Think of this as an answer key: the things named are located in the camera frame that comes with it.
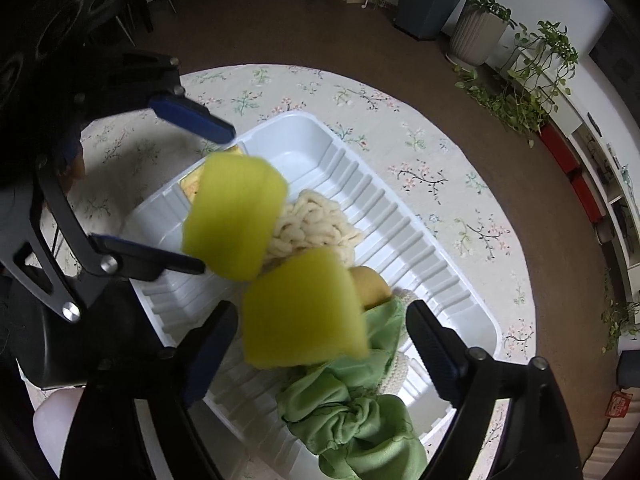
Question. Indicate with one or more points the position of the white ribbed planter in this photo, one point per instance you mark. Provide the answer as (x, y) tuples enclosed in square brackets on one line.
[(475, 35)]

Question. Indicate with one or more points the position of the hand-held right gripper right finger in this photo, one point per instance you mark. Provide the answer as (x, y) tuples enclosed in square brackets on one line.
[(432, 355)]

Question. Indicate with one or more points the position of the beige curtain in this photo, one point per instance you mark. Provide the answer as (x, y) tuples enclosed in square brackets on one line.
[(615, 450)]

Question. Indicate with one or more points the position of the white knitted item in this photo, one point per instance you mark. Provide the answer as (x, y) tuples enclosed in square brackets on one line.
[(395, 372)]

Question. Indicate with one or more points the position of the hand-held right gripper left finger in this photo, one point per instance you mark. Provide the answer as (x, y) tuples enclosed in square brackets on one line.
[(200, 375)]

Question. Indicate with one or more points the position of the dark wooden chair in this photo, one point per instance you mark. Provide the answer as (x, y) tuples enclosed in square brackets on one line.
[(147, 0)]

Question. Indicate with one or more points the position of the dark blue planter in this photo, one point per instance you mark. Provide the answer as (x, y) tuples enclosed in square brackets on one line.
[(427, 2), (630, 370)]

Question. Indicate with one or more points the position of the black wall television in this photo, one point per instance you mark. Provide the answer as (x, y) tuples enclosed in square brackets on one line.
[(617, 52)]

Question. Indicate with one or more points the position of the cream braided yarn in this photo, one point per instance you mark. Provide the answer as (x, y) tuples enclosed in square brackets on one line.
[(315, 225)]

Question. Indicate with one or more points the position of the red storage box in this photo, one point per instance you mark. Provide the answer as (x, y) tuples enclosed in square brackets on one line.
[(560, 147), (587, 195)]

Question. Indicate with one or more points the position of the yellow sponge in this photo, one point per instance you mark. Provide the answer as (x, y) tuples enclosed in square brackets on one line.
[(305, 310), (232, 210)]

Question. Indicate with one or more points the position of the yellow tissue pack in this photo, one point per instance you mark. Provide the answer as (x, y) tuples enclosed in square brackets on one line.
[(192, 182)]

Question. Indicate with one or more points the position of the small green plant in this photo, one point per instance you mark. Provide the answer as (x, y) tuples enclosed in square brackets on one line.
[(492, 10)]

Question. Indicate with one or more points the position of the trailing vine plant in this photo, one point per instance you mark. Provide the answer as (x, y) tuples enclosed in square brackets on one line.
[(622, 320), (520, 95)]

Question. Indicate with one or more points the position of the white television cabinet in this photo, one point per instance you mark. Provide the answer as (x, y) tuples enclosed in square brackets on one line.
[(607, 170)]

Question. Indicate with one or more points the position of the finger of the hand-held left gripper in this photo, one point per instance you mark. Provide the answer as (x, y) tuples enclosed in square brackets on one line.
[(195, 117), (150, 259)]

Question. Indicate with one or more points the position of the green cloth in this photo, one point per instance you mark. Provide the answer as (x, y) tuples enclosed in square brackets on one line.
[(360, 420)]

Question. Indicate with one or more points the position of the floral tablecloth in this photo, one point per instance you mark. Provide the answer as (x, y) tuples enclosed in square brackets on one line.
[(450, 160)]

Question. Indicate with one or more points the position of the tan soft toy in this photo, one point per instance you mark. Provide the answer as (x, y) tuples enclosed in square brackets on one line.
[(372, 285)]

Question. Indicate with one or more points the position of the red bag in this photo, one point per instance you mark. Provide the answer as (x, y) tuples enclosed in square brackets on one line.
[(619, 404)]

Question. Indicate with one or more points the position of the white plastic tray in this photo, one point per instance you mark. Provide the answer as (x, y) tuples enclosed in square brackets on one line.
[(320, 150)]

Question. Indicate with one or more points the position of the translucent plastic container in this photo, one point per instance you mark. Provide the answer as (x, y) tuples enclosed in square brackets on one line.
[(55, 425)]

